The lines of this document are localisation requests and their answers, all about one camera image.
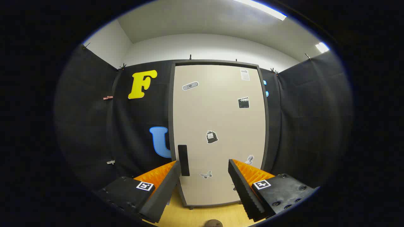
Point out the beige shoe cabinet door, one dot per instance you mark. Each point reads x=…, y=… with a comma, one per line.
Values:
x=214, y=119

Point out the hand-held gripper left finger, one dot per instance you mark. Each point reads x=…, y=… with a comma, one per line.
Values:
x=164, y=195

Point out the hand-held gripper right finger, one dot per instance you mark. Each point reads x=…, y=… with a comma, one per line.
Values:
x=244, y=192

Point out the dark grey shoe cabinet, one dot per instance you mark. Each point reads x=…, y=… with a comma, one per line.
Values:
x=171, y=110

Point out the black backdrop cloth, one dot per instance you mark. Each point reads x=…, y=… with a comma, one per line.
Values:
x=94, y=126

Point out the small ceiling light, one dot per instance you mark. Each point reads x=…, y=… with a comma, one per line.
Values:
x=322, y=47

